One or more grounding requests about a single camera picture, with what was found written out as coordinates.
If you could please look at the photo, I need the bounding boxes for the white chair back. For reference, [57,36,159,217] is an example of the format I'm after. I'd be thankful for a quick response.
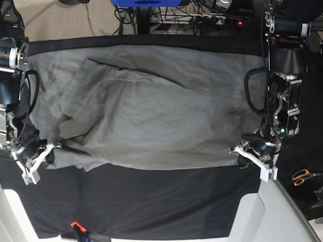
[228,180,320,241]

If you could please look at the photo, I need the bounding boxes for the grey T-shirt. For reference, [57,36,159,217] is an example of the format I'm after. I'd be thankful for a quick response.
[29,45,262,171]

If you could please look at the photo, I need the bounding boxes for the black metal stand post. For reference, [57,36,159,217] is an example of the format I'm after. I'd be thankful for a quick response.
[135,7,154,35]

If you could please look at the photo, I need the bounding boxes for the black table cloth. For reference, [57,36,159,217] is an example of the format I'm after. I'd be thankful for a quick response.
[1,35,266,240]

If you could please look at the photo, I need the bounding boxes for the black object right edge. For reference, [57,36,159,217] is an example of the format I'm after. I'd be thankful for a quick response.
[311,187,323,209]

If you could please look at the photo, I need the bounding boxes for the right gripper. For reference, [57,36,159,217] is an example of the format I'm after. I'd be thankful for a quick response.
[10,137,55,166]

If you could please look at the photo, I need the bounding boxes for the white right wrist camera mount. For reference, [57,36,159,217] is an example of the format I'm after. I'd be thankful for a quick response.
[10,143,62,186]

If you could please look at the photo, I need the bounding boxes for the white chair part left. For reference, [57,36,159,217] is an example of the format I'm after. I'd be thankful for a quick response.
[1,186,39,241]

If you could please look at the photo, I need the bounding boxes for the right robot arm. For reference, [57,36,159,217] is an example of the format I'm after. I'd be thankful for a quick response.
[1,23,260,171]

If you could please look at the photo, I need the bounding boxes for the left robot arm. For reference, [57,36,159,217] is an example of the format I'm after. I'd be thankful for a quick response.
[42,33,307,171]

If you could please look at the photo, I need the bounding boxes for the red clamp front edge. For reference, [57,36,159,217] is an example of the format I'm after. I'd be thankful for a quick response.
[70,221,87,233]

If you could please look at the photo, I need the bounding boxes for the orange handled scissors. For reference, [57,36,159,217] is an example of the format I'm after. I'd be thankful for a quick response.
[292,169,322,187]

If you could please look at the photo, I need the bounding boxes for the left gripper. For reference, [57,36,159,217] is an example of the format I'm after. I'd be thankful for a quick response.
[238,131,282,168]

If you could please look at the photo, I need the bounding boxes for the blue plastic box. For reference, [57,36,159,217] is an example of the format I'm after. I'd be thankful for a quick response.
[112,0,181,7]

